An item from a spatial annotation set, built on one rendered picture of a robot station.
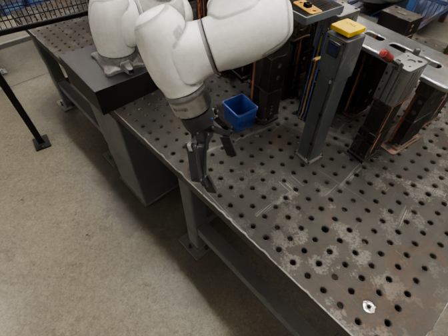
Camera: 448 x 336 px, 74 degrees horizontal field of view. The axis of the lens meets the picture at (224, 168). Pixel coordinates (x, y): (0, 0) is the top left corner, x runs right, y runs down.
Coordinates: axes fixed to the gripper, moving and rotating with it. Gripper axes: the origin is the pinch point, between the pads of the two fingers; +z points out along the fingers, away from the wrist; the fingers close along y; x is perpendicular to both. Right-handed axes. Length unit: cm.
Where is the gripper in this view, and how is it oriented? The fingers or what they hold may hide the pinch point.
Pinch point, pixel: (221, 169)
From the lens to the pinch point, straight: 80.4
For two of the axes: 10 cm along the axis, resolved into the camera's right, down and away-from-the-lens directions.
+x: 8.7, 1.0, -4.8
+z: 3.0, 6.8, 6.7
